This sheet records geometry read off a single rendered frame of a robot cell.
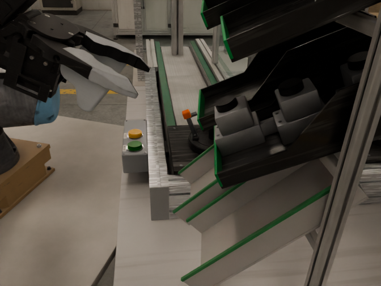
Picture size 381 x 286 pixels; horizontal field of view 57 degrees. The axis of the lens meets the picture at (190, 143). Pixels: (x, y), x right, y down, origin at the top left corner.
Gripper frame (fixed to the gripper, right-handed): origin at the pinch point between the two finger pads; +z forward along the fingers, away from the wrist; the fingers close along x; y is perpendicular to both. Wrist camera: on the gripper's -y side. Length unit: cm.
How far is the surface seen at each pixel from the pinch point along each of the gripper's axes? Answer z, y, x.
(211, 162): 20.3, 19.3, -20.5
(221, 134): 13.2, 2.9, -0.1
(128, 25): -64, 149, -550
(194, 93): 21, 34, -91
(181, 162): 17.3, 29.4, -32.3
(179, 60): 12, 38, -136
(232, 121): 13.4, 0.5, 0.0
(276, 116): 18.4, -2.7, -0.5
